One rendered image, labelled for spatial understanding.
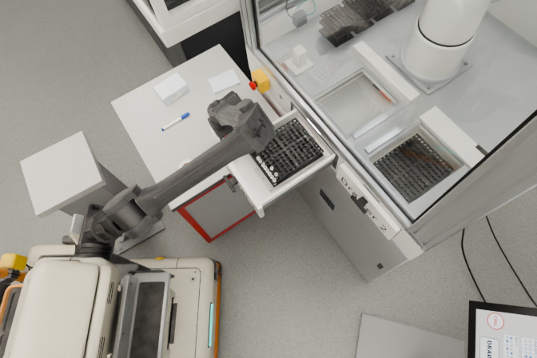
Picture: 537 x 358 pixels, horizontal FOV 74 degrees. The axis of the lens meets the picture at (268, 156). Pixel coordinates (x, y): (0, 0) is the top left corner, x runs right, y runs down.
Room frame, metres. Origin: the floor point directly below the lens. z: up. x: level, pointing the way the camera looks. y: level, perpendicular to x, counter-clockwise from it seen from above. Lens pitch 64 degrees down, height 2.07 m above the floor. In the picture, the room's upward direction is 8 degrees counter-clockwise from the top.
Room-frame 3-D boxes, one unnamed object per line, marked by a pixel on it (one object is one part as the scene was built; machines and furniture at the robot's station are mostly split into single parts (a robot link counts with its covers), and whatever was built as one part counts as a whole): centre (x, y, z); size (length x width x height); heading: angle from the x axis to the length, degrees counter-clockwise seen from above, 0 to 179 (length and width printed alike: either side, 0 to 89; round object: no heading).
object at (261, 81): (0.93, -0.01, 0.88); 0.07 x 0.05 x 0.07; 26
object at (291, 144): (0.59, -0.06, 0.87); 0.22 x 0.18 x 0.06; 116
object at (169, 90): (1.03, 0.39, 0.79); 0.13 x 0.09 x 0.05; 122
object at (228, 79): (1.05, 0.15, 0.77); 0.13 x 0.09 x 0.02; 108
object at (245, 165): (0.60, -0.07, 0.86); 0.40 x 0.26 x 0.06; 116
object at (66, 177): (0.71, 0.87, 0.38); 0.30 x 0.30 x 0.76; 23
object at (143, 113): (0.88, 0.28, 0.38); 0.62 x 0.58 x 0.76; 26
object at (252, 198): (0.50, 0.12, 0.87); 0.29 x 0.02 x 0.11; 26
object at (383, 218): (0.36, -0.31, 0.87); 0.29 x 0.02 x 0.11; 26
